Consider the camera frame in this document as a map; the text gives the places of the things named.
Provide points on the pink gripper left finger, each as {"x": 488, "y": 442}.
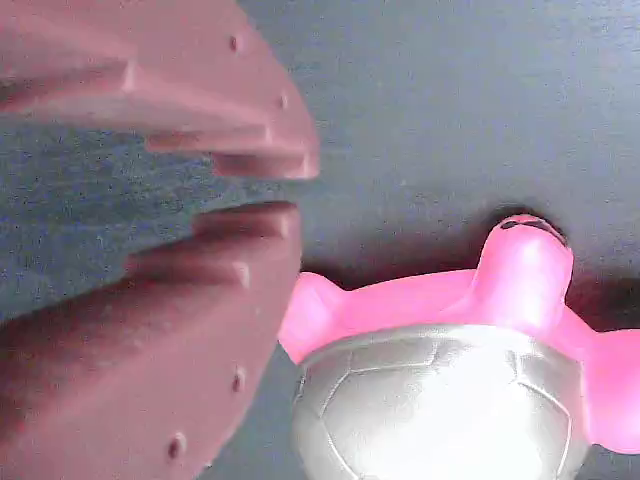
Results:
{"x": 150, "y": 360}

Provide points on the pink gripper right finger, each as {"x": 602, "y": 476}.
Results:
{"x": 200, "y": 75}

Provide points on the pink turtle toy silver shell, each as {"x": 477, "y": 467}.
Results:
{"x": 440, "y": 390}

